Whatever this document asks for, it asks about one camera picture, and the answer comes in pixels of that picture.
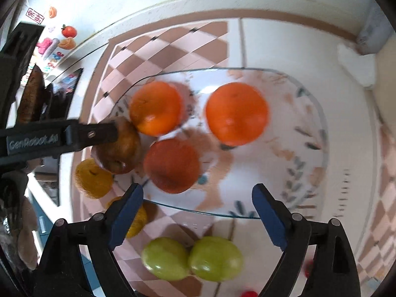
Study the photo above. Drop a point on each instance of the pink wall sticker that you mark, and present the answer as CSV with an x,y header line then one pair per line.
x,y
46,45

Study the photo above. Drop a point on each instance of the leaf-patterned glass plate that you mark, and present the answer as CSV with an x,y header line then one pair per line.
x,y
278,148

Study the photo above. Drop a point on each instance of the brown oblong object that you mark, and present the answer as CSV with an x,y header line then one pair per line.
x,y
31,94

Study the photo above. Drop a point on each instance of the brown russet apple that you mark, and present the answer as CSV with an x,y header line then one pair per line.
x,y
122,156

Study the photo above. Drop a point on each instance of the dark red-orange fruit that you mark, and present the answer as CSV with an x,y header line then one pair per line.
x,y
171,165

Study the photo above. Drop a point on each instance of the small red fruit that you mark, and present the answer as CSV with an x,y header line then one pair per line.
x,y
249,294

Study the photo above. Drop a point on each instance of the red apple wall sticker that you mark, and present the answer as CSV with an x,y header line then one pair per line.
x,y
68,31

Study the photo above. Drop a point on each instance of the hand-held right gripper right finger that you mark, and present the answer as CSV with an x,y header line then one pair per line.
x,y
269,218

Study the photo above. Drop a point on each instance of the green apple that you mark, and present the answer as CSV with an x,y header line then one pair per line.
x,y
216,263
165,263

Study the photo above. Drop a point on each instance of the red stamp wall sticker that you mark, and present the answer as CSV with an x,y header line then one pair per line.
x,y
34,15

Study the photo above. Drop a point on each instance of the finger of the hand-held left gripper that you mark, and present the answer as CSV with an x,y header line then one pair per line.
x,y
92,134

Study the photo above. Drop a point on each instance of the yellow fruit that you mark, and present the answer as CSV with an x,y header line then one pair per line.
x,y
92,179
138,221

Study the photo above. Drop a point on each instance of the orange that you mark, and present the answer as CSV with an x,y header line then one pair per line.
x,y
156,108
236,114

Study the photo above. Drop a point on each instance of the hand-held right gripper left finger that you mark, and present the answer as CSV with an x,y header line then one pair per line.
x,y
125,218

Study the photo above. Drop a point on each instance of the orange flower wall sticker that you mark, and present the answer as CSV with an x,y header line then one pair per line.
x,y
52,12
67,43

